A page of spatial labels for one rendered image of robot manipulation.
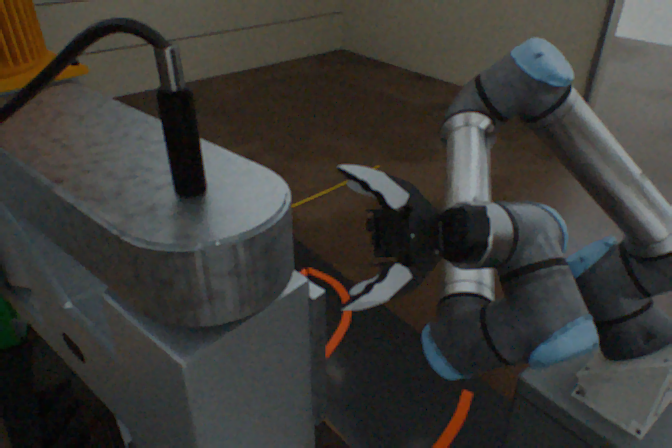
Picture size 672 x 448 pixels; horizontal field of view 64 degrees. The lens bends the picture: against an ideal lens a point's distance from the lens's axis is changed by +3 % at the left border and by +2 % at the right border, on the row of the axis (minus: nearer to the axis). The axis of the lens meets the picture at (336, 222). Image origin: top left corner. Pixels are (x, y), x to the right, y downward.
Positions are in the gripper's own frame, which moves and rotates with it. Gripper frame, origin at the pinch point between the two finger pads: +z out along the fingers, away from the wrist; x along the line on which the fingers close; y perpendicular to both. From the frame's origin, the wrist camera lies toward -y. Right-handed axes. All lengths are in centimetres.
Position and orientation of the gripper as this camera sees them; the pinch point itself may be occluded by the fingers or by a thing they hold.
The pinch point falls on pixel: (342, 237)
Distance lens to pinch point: 55.4
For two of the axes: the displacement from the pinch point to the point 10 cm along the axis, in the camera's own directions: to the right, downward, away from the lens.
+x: -0.3, -10.0, 0.4
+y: -5.6, 0.5, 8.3
